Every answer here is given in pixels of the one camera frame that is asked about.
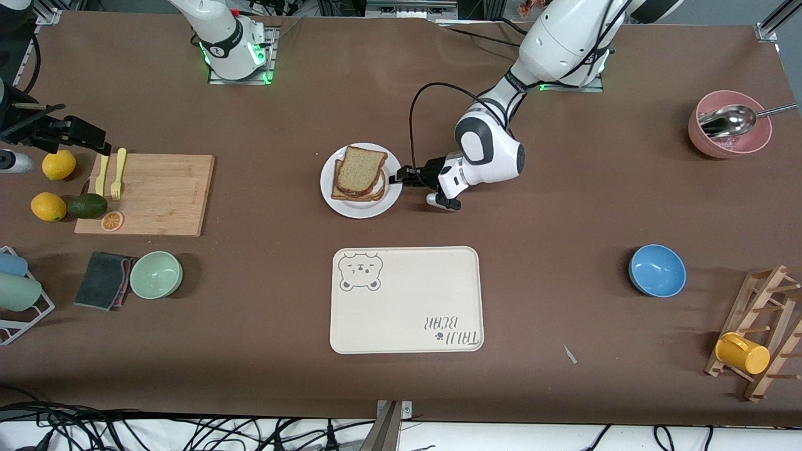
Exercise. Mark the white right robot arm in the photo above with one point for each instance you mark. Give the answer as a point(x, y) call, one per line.
point(229, 50)

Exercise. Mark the small white paper scrap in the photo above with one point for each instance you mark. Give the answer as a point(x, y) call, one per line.
point(569, 354)

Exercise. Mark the dark grey folded cloth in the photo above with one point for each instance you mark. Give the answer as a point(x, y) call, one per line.
point(100, 282)

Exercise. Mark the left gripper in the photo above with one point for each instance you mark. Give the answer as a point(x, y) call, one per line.
point(431, 170)

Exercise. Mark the orange slice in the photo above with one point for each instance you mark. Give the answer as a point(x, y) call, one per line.
point(113, 221)

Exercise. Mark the cream bear print tray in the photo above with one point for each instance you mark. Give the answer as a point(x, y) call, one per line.
point(407, 307)

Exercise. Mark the yellow plastic fork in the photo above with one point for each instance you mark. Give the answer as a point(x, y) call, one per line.
point(119, 166)

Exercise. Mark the pale green cup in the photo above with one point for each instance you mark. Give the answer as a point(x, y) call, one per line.
point(17, 292)

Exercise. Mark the plain brown bread slice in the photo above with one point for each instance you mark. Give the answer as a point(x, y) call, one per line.
point(360, 169)

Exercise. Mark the yellow lemon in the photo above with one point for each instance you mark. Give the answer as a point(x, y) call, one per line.
point(59, 166)
point(48, 207)

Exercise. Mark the light green bowl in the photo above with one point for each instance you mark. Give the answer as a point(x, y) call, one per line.
point(156, 275)

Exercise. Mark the white round plate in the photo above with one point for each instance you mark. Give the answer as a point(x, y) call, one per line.
point(360, 210)

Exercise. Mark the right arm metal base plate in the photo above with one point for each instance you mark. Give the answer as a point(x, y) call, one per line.
point(219, 80)

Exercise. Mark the dark green avocado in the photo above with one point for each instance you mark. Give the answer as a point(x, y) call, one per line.
point(88, 206)

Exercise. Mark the blue cup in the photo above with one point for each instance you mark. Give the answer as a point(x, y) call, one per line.
point(11, 264)

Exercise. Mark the pink bowl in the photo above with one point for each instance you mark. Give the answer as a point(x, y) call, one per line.
point(730, 149)

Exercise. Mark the aluminium frame profile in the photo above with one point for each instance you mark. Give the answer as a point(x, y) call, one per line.
point(774, 25)
point(50, 15)

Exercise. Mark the metal table edge bracket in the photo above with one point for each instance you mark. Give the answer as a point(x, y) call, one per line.
point(388, 432)

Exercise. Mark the wooden mug rack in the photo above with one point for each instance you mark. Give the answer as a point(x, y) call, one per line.
point(767, 313)

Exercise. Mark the yellow plastic knife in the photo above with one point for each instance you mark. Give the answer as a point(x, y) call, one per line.
point(102, 178)

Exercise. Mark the wooden cutting board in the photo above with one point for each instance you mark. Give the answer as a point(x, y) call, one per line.
point(156, 194)

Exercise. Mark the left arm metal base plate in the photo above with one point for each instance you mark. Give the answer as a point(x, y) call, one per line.
point(583, 89)

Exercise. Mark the blue bowl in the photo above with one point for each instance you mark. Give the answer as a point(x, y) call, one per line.
point(658, 271)

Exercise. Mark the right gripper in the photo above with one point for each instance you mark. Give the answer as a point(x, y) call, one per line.
point(39, 133)

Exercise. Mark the metal spoon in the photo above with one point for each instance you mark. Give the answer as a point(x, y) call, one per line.
point(730, 120)

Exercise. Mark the yellow mug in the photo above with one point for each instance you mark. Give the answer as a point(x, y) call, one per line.
point(742, 354)

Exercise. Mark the brown toast slice with egg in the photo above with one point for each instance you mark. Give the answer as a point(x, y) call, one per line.
point(357, 198)

